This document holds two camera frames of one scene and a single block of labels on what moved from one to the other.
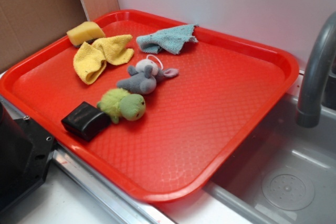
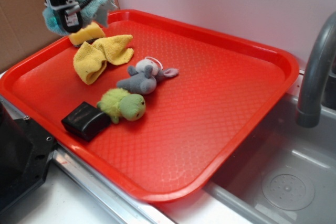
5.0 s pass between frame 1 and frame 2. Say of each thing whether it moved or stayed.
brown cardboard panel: stayed
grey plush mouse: stayed
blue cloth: moved
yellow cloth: stayed
